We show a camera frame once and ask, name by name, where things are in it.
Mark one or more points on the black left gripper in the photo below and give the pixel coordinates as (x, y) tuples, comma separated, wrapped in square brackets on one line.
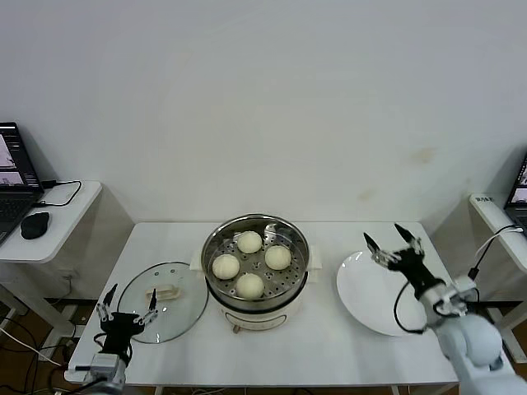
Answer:
[(119, 329)]

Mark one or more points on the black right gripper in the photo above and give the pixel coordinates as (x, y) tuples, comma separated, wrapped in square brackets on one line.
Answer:
[(413, 269)]

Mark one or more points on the white steamed baozi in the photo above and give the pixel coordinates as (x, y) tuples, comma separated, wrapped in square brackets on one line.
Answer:
[(250, 286), (226, 266), (249, 242), (278, 257)]

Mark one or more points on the black computer mouse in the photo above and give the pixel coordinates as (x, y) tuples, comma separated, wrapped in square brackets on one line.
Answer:
[(35, 225)]

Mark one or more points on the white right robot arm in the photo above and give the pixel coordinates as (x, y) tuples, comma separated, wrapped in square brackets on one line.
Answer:
[(473, 345)]

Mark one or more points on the white round plate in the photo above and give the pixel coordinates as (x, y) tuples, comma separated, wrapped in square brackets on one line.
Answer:
[(362, 296)]

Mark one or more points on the white side table with mouse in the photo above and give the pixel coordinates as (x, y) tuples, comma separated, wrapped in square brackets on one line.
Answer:
[(70, 222)]

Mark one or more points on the cream electric cooker base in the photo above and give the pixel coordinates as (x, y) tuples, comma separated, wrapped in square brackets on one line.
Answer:
[(255, 319)]

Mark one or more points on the grey laptop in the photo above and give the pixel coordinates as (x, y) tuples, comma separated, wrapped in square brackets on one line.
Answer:
[(519, 197)]

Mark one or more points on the black laptop with dark screen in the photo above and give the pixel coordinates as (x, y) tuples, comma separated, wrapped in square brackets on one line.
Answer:
[(16, 164)]

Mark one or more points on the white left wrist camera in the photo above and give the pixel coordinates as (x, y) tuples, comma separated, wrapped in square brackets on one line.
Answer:
[(101, 362)]

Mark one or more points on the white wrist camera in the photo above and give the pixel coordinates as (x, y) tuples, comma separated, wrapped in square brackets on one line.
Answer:
[(461, 292), (101, 362)]

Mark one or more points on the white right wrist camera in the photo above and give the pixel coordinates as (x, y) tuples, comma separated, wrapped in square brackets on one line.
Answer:
[(461, 292)]

